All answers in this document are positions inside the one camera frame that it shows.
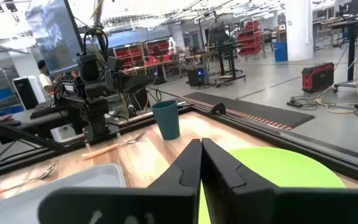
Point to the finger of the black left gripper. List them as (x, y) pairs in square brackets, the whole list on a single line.
[(135, 83)]

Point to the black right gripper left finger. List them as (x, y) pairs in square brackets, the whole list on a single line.
[(172, 202)]

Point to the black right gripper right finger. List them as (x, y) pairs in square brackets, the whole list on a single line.
[(259, 205)]

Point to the lime green round plate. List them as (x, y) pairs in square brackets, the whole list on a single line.
[(284, 168)]

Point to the teal plastic cup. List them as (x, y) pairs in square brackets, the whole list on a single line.
[(166, 121)]

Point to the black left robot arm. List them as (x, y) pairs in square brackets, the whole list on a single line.
[(73, 102)]

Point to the grey plastic tray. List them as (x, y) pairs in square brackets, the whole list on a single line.
[(82, 180)]

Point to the low red bin shelf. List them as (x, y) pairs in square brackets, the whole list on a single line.
[(141, 54)]

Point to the black computer with blue light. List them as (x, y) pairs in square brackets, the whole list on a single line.
[(195, 76)]

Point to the person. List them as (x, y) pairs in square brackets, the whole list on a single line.
[(45, 79)]

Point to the black computer monitor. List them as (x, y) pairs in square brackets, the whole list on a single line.
[(54, 34)]

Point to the black keyboard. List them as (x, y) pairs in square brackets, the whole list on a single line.
[(42, 109)]

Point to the black and white computer tower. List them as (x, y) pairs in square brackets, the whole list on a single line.
[(26, 93)]

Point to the black hazard-striped floor mat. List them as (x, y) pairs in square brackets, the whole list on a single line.
[(259, 112)]

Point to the black standing workstation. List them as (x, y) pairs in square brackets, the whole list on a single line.
[(222, 46)]

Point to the tall red bin rack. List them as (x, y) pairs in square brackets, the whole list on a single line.
[(250, 39)]

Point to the red and black power box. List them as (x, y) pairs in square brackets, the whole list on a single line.
[(317, 77)]

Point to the blue bin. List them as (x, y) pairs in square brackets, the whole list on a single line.
[(280, 51)]

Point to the white square pillar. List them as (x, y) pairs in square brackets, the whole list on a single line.
[(299, 28)]

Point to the black rolling desk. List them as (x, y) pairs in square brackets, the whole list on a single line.
[(351, 46)]

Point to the black aluminium table frame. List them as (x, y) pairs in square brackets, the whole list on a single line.
[(322, 152)]

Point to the black arched frame hook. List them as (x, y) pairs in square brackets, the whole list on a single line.
[(219, 107)]

